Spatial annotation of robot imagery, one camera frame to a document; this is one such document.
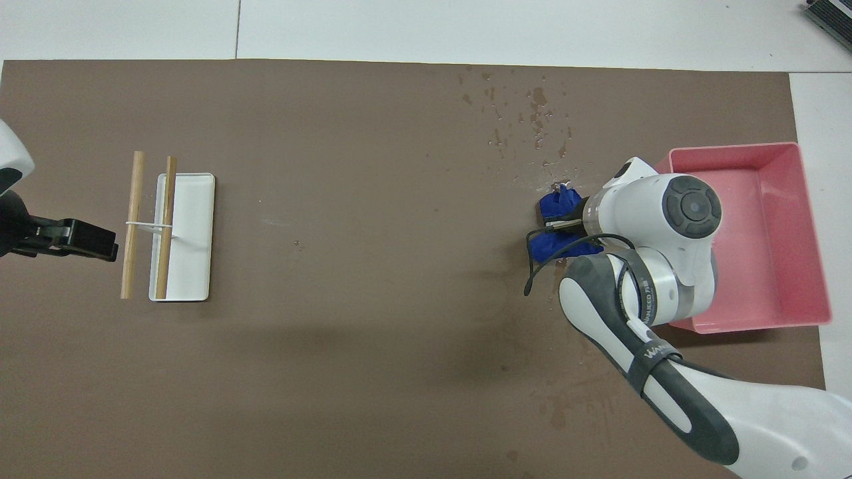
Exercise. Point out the blue towel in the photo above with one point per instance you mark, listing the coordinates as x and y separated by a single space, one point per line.
552 206

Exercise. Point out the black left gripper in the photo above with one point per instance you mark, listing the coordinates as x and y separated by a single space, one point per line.
16 229

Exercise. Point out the grey ridged device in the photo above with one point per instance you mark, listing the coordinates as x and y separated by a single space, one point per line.
832 16

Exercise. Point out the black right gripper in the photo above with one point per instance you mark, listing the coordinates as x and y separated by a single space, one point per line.
576 217

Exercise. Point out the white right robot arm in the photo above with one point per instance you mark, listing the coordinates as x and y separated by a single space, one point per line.
665 213

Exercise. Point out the white towel rack base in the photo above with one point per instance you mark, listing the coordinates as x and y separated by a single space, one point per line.
193 266

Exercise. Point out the pink plastic bin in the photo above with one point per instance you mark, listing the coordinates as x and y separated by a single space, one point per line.
765 266

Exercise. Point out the brown table mat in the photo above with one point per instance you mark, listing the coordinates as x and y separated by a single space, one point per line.
373 199

